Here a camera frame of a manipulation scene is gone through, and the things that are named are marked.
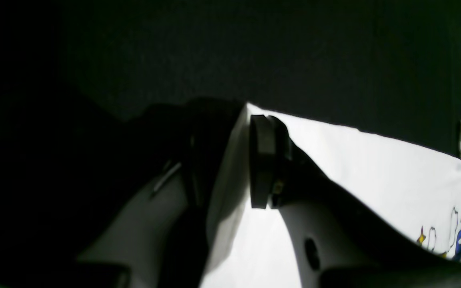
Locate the black table cloth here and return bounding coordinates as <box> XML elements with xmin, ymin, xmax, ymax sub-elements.
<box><xmin>0</xmin><ymin>0</ymin><xmax>461</xmax><ymax>156</ymax></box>

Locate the white printed t-shirt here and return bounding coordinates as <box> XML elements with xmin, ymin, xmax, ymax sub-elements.
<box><xmin>197</xmin><ymin>104</ymin><xmax>461</xmax><ymax>288</ymax></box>

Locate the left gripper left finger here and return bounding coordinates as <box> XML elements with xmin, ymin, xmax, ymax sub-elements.
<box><xmin>74</xmin><ymin>100</ymin><xmax>243</xmax><ymax>288</ymax></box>

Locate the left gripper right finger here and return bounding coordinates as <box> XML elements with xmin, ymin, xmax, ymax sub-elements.
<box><xmin>249</xmin><ymin>115</ymin><xmax>461</xmax><ymax>288</ymax></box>

